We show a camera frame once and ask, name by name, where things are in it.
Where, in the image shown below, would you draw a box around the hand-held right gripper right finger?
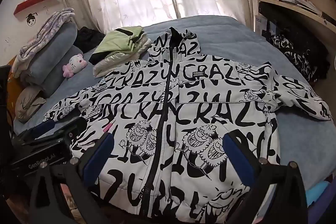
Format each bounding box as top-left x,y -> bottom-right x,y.
223,132 -> 307,224

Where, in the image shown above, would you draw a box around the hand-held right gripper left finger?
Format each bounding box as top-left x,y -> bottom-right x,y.
28,132 -> 116,224

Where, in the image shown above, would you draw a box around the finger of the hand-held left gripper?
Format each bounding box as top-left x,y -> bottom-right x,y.
54,116 -> 88,142
31,119 -> 57,136

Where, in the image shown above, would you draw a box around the black white printed jacket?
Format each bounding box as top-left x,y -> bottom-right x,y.
43,27 -> 332,218

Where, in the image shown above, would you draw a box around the beige cloth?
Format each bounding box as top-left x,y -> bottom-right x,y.
15,86 -> 46,123

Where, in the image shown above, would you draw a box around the pink white cat plush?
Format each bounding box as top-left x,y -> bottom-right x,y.
62,53 -> 88,79

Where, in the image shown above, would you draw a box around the folded cream white jacket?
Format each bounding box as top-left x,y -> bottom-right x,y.
93,32 -> 153,77

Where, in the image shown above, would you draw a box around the light blue plastic stool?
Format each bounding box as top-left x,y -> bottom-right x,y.
306,179 -> 331,207

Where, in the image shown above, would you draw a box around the black clothing pile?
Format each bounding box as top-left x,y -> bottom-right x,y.
73,27 -> 105,52

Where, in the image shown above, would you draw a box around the purple floral folded blanket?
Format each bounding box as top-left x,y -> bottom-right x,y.
12,7 -> 75,79

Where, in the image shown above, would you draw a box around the folded green jacket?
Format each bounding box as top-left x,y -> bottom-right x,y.
91,27 -> 145,65

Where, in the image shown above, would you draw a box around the black white patterned cloth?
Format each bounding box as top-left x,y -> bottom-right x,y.
270,34 -> 330,80

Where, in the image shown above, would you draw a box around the bed with blue blanket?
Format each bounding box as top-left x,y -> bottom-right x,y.
13,15 -> 336,188

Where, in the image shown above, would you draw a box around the white blue cardboard box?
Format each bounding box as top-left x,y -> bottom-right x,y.
256,13 -> 277,37

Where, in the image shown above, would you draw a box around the black device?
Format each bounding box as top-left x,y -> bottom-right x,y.
322,12 -> 336,26

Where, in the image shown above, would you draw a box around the papers on shelf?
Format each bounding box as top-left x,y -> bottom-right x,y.
280,0 -> 323,16

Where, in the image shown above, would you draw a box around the black face wall sticker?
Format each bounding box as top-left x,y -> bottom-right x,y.
25,13 -> 38,27

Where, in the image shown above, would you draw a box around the red wall shelf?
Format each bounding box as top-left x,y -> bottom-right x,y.
14,0 -> 59,15

